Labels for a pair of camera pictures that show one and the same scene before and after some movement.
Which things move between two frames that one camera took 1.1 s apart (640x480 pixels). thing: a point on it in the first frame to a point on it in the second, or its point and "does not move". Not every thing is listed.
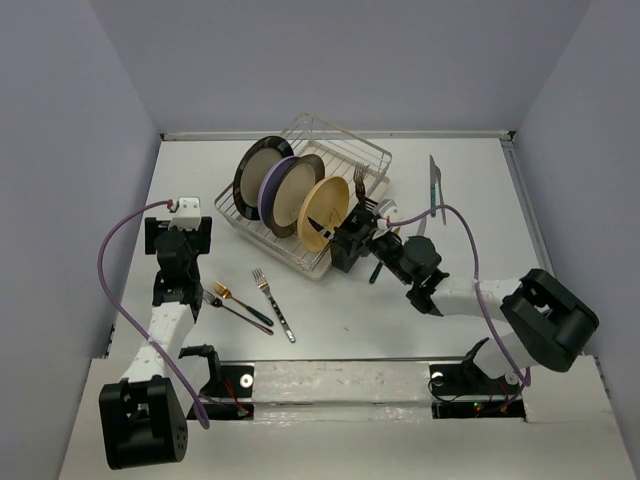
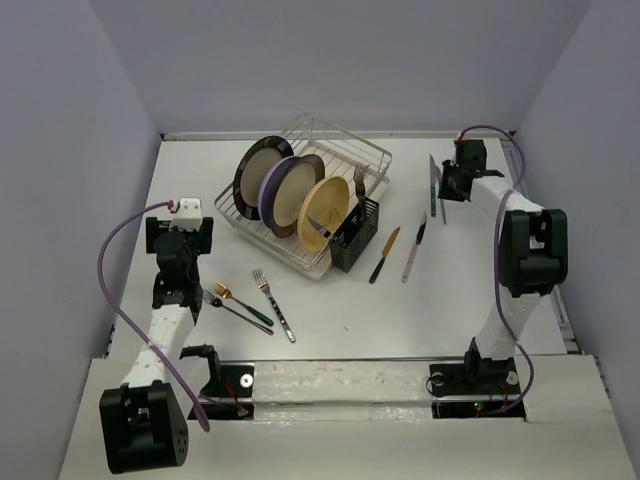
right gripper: x=364 y=238 to x=444 y=192
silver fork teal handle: x=360 y=182 does not move
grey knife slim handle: x=440 y=185 does not move
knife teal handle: x=432 y=187 does not move
